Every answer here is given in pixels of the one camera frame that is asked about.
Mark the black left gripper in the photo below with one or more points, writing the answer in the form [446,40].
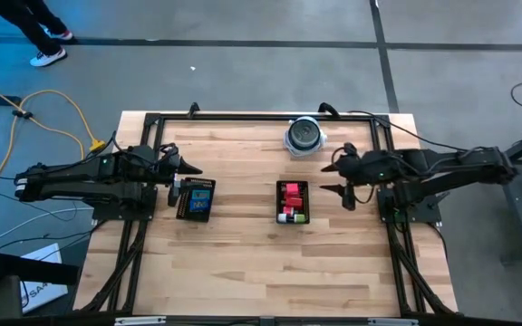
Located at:
[166,163]

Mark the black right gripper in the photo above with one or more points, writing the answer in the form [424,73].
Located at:
[365,168]

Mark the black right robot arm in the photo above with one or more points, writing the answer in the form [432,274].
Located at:
[447,163]

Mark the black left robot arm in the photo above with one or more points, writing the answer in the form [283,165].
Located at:
[70,181]

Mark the black plastic slotted basket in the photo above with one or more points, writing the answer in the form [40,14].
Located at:
[184,213]
[279,199]

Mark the white cylinder with black rim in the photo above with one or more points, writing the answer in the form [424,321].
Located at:
[304,133]

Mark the black flat bar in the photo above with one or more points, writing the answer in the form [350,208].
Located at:
[39,271]

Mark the white printed box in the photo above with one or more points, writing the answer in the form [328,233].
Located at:
[45,294]

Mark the person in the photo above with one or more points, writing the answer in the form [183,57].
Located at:
[30,22]

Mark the black aluminium table frame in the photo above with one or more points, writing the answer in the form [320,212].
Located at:
[265,117]

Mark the silver metal bracket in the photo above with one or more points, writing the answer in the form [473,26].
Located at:
[138,321]
[392,322]

